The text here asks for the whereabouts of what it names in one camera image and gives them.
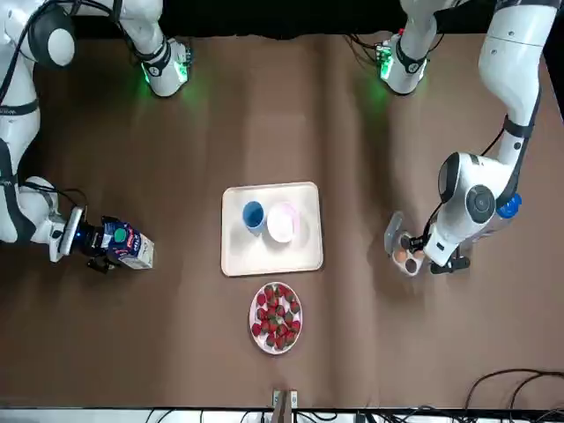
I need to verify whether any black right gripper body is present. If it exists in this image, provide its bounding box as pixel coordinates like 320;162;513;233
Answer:
77;219;110;260

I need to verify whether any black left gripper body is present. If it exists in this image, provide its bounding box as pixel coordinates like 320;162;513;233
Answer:
430;256;471;275

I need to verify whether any dark blue milk carton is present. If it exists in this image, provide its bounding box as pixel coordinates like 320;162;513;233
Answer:
101;214;156;271

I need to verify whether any clear plastic egg box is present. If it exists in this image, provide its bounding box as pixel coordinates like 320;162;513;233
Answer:
382;210;432;278

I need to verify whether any pink plastic bowl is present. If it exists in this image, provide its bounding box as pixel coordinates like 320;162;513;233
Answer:
266;201;303;243

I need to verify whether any cream plastic tray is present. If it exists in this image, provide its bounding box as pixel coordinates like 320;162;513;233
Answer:
219;181;325;278

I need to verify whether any blue plastic cup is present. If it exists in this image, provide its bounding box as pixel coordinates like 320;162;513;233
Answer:
241;201;266;234

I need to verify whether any clear bottle with blue cap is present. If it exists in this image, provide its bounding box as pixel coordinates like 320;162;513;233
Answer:
479;192;524;241

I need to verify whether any white plate of strawberries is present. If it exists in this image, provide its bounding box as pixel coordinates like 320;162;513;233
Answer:
249;281;304;355

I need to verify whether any aluminium frame post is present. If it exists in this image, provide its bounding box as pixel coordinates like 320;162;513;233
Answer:
271;388;300;423

